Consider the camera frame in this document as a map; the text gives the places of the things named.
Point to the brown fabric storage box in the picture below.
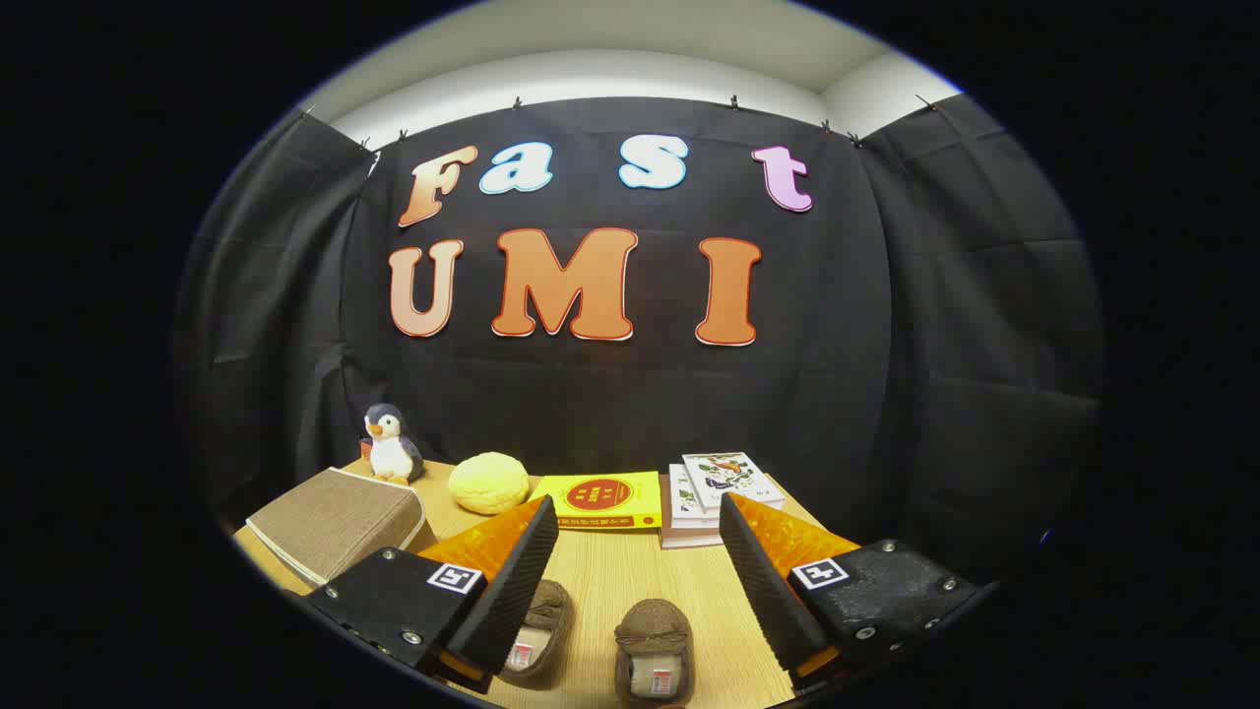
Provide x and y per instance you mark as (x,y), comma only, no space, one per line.
(335,522)

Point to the black backdrop cloth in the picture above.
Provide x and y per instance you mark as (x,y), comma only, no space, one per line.
(630,394)

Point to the yellow bun-shaped soft toy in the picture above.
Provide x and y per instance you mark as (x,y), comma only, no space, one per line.
(487,483)

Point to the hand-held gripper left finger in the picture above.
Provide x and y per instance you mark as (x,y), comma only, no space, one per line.
(512,591)

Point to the white illustrated book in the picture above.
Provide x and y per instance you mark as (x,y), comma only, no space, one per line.
(728,478)

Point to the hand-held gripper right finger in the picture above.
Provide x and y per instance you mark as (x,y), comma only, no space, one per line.
(763,591)

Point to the white book with small pictures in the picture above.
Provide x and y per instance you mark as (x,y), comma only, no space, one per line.
(684,502)

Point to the penguin plush toy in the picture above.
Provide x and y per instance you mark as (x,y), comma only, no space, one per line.
(392,453)

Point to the yellow book with red circle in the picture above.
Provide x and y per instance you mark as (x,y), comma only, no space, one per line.
(600,492)

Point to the brown fuzzy shoe with bow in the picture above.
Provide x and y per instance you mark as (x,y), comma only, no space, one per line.
(655,630)
(546,611)

